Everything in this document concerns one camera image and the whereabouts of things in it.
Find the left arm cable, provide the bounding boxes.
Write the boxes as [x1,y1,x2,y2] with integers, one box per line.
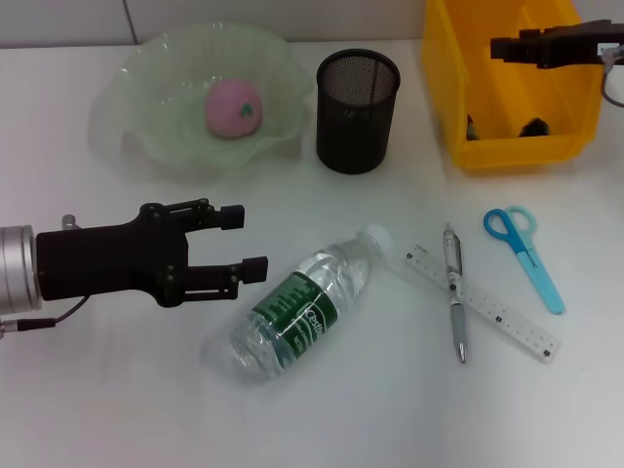
[0,295,92,333]

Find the green glass fruit bowl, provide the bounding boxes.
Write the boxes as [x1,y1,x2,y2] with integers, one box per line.
[90,21,316,184]

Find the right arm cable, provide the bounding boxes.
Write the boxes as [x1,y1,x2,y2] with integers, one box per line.
[598,46,624,107]

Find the blue scissors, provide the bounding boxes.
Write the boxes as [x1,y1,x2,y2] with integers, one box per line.
[483,205,566,316]

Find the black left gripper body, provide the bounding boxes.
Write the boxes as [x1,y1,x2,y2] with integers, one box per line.
[36,202,196,308]

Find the clear green-label water bottle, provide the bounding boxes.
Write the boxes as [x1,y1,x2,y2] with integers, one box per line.
[204,223,394,386]

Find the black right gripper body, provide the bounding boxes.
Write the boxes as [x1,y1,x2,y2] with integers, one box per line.
[535,19,624,69]

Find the transparent plastic ruler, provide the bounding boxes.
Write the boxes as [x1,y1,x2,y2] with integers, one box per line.
[403,242,561,365]

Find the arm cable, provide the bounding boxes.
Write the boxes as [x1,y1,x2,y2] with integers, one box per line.
[598,46,624,107]
[0,295,92,333]

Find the yellow plastic bin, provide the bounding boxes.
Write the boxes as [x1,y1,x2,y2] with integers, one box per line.
[421,0,607,171]

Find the pink peach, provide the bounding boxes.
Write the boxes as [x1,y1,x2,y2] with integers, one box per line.
[203,78,264,140]

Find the silver ballpoint pen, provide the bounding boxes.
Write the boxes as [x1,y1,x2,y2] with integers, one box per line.
[442,222,472,365]

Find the black mesh pen holder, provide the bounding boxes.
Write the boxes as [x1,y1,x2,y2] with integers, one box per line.
[315,48,402,176]

